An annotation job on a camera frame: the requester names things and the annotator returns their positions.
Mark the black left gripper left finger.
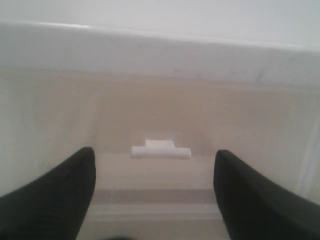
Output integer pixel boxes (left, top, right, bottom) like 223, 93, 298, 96
0, 147, 96, 240

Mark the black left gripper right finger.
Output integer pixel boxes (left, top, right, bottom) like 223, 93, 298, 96
213, 150, 320, 240

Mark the clear drawer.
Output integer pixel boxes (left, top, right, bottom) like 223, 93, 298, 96
0, 70, 320, 193
77, 188, 230, 240

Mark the white plastic drawer cabinet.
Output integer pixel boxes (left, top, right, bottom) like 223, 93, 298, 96
0, 20, 320, 240

